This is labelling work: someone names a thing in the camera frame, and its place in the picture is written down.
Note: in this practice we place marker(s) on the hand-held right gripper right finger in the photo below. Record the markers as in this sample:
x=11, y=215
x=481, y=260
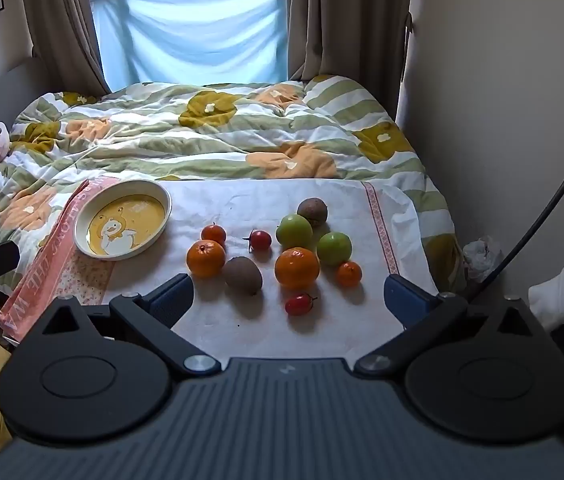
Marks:
x=403, y=301

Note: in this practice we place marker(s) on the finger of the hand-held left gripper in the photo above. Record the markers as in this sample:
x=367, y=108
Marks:
x=3, y=256

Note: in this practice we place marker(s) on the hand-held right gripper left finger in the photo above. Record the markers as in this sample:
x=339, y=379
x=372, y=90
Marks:
x=177, y=296

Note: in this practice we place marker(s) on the large orange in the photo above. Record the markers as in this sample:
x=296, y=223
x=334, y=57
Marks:
x=297, y=270
x=205, y=260

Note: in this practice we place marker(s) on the round red tomato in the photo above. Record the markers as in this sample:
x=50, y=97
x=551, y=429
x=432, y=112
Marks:
x=213, y=235

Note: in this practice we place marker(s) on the white bowl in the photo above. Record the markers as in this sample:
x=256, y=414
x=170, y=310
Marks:
x=127, y=222

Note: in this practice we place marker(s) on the green apple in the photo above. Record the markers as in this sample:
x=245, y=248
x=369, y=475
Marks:
x=293, y=232
x=334, y=249

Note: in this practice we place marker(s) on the pink printed towel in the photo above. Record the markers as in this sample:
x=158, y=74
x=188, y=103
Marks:
x=62, y=266

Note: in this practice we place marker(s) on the small tangerine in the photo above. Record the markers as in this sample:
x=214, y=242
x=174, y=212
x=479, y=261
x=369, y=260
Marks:
x=349, y=274

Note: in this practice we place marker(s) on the brown kiwi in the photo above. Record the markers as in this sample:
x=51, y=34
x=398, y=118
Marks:
x=242, y=276
x=313, y=211

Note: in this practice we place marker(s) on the white plastic bag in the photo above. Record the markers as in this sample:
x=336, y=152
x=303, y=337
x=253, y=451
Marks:
x=482, y=257

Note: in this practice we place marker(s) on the red cherry tomato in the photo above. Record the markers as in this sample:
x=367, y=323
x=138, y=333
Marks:
x=261, y=241
x=298, y=305

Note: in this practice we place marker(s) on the white cloth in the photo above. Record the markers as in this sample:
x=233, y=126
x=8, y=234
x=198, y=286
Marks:
x=242, y=201

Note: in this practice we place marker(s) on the floral striped duvet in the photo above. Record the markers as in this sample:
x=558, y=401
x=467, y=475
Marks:
x=212, y=135

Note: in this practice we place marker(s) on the brown curtain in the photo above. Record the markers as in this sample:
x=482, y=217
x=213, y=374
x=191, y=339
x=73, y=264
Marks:
x=342, y=20
x=67, y=20

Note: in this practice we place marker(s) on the light blue window cloth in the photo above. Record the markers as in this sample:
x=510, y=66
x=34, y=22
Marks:
x=192, y=35

